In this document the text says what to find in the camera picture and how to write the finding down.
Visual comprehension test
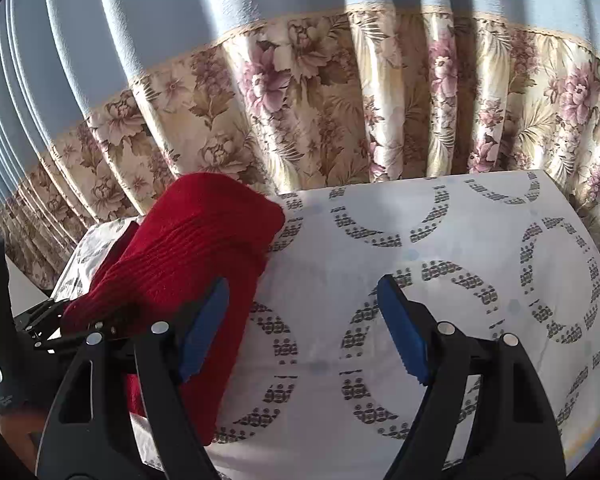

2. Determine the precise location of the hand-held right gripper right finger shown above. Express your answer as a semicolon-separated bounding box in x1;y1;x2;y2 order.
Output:
376;274;567;480

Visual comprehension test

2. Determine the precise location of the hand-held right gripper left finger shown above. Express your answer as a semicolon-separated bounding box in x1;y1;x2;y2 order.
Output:
35;276;231;480

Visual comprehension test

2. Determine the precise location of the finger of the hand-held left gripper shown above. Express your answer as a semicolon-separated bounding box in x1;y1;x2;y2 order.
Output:
12;300;73;333
32;319;131;357

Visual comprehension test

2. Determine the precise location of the red knit sweater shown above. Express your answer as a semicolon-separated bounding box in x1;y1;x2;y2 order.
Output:
62;172;287;447

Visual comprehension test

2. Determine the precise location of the blue and white printed bedsheet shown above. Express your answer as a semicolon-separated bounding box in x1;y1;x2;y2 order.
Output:
50;170;600;480

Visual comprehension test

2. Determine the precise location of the blue curtain with floral border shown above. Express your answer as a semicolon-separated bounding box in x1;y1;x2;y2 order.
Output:
0;0;600;292

